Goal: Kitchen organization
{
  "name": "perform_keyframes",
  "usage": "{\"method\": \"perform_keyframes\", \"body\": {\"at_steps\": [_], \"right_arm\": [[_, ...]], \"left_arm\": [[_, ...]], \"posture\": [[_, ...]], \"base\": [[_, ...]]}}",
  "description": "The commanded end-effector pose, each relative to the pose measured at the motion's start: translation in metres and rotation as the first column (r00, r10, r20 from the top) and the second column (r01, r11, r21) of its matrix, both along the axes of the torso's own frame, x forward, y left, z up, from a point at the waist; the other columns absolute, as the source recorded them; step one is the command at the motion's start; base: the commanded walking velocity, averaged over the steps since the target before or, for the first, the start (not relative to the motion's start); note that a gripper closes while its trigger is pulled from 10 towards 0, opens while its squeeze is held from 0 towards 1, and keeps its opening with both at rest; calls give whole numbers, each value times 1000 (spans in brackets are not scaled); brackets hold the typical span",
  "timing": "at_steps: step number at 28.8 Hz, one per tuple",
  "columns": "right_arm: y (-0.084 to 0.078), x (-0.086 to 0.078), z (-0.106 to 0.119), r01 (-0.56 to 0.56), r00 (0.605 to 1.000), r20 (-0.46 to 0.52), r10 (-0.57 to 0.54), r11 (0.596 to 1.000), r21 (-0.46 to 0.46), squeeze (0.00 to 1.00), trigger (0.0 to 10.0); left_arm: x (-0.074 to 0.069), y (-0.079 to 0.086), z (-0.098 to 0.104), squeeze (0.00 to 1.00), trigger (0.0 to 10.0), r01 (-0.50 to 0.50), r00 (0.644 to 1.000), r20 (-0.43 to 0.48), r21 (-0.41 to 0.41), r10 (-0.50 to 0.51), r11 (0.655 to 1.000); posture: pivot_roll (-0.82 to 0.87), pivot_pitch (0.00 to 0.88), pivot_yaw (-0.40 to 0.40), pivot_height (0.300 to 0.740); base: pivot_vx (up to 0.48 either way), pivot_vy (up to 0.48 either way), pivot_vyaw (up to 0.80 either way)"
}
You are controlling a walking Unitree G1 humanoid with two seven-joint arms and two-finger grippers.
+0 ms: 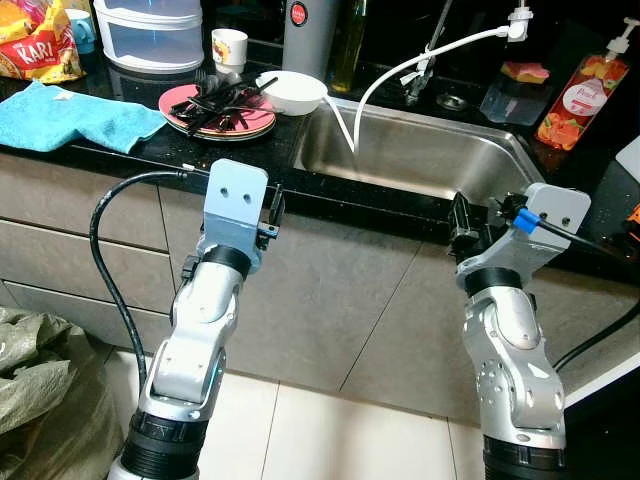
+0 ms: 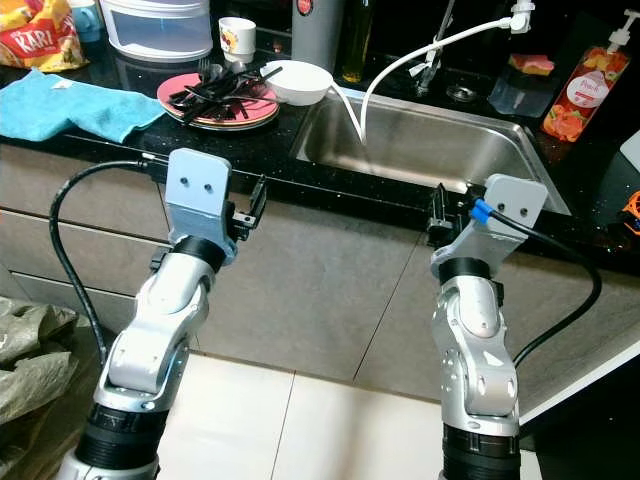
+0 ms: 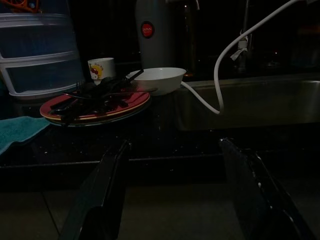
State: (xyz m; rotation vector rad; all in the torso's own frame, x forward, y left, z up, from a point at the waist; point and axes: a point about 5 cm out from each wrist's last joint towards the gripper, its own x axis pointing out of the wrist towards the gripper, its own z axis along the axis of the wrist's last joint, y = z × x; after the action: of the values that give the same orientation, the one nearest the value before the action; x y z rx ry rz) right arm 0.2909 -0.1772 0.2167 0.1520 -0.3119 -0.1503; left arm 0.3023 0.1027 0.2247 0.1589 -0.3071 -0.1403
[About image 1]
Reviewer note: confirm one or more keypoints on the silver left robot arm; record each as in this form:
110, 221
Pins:
190, 340

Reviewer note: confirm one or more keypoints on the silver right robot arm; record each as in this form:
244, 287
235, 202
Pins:
515, 360

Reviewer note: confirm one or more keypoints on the grey kitchen cabinet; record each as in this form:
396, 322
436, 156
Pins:
340, 290

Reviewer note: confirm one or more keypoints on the pink plate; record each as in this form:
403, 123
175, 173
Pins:
255, 122

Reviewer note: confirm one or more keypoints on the stainless steel sink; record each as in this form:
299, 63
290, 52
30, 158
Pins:
420, 150

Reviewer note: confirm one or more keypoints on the black plastic cutlery piece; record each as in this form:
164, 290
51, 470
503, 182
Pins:
215, 103
222, 115

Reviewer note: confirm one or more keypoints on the white bowl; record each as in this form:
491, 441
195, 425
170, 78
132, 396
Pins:
292, 92

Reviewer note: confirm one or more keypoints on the clear plastic sponge box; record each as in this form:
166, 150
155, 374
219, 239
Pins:
512, 102

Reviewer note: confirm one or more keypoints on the small orange object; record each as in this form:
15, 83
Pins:
634, 220

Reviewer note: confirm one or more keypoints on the metal gooseneck faucet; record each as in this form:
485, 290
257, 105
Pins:
425, 75

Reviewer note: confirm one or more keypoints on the orange pump soap bottle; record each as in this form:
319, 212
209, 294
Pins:
580, 100

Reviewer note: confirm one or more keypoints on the white object on counter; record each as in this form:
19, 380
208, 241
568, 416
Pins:
630, 160

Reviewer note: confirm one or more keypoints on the white printed mug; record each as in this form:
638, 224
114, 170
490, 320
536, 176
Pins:
229, 48

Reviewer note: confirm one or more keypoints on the grey jug with red logo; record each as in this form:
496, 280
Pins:
310, 40

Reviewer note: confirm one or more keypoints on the glass oil bottle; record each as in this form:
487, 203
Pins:
350, 50

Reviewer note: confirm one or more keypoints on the white plastic food container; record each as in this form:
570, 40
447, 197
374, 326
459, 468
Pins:
150, 35

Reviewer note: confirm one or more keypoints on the black panel with white edge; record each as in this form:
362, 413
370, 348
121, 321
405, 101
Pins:
605, 430

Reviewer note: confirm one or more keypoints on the blue terry towel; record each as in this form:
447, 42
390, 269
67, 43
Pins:
60, 115

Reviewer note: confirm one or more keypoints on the light blue cup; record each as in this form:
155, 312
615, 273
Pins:
82, 30

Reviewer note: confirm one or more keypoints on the green woven sack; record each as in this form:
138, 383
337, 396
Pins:
50, 390

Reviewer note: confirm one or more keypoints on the yellow red snack bag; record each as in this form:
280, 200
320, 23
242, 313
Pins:
35, 45

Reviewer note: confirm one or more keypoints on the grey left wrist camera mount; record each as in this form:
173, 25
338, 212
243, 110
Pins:
235, 200

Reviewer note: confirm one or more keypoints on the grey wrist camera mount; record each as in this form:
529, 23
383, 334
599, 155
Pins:
550, 215
235, 200

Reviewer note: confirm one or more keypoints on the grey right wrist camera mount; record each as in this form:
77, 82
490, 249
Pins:
550, 215

